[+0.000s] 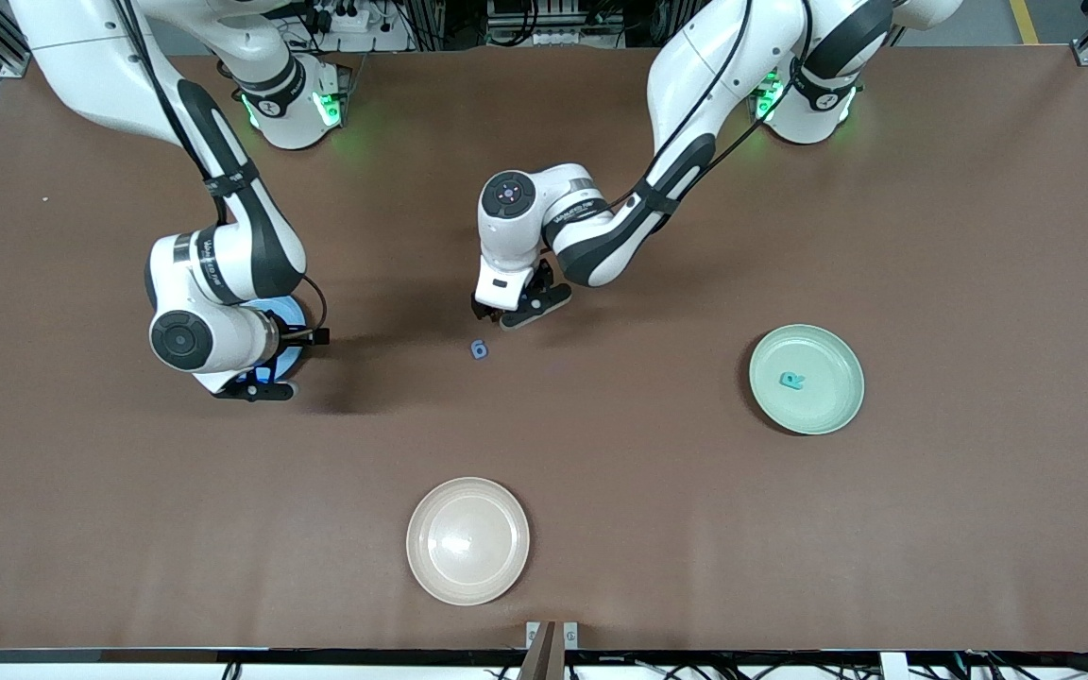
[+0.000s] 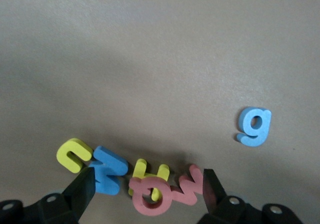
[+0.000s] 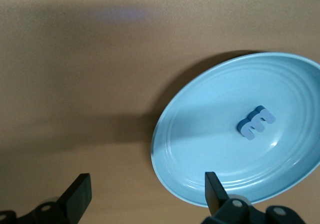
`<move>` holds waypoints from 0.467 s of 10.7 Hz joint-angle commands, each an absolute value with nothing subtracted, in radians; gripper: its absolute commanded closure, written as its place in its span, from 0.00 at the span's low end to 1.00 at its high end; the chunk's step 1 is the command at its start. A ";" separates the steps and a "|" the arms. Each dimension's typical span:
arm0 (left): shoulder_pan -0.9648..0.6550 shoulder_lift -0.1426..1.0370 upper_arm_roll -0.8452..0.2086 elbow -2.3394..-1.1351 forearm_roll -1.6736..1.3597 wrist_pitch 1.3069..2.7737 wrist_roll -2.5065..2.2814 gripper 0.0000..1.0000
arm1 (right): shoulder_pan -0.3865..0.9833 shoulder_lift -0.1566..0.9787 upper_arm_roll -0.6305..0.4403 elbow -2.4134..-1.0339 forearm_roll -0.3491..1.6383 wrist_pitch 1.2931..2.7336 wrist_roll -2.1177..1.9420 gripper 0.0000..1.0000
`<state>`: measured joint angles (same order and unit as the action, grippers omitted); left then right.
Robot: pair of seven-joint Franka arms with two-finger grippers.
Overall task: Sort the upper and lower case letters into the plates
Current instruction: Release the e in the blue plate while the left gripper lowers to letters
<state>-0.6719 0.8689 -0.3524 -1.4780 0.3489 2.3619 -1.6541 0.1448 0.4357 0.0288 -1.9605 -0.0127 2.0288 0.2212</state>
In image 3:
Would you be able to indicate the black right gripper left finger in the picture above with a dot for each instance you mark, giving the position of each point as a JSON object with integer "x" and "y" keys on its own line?
{"x": 75, "y": 201}

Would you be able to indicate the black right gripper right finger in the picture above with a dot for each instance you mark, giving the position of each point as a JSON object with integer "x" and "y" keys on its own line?
{"x": 216, "y": 201}

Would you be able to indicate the blue foam letter E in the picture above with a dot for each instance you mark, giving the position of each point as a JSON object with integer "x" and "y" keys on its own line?
{"x": 252, "y": 131}

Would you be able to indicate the blue plate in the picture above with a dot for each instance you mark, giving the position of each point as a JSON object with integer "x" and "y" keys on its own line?
{"x": 212, "y": 146}

